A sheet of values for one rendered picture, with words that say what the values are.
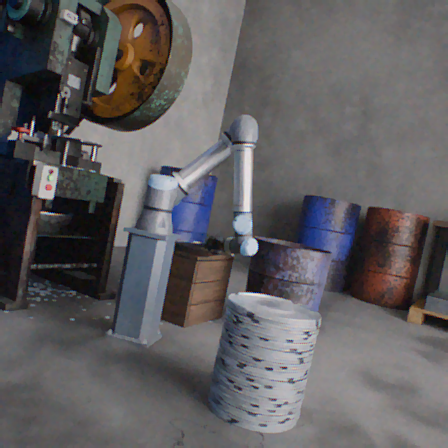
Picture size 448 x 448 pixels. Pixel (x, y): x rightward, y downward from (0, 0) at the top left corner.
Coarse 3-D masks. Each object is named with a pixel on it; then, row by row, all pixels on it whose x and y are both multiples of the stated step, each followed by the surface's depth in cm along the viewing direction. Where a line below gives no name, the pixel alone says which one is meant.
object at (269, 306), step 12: (240, 300) 134; (252, 300) 138; (264, 300) 139; (276, 300) 146; (288, 300) 147; (252, 312) 122; (264, 312) 124; (276, 312) 127; (288, 312) 129; (300, 312) 134; (312, 312) 138
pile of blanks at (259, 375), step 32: (224, 320) 132; (256, 320) 123; (320, 320) 130; (224, 352) 128; (256, 352) 122; (288, 352) 120; (224, 384) 125; (256, 384) 121; (288, 384) 122; (224, 416) 124; (256, 416) 121; (288, 416) 124
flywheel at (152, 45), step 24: (120, 0) 245; (144, 0) 236; (144, 24) 240; (168, 24) 227; (120, 48) 243; (144, 48) 239; (168, 48) 226; (120, 72) 247; (144, 72) 254; (120, 96) 246; (144, 96) 232
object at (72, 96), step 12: (72, 60) 208; (72, 72) 210; (84, 72) 216; (72, 84) 211; (84, 84) 218; (48, 96) 209; (60, 96) 207; (72, 96) 213; (48, 108) 209; (60, 108) 208; (72, 108) 211
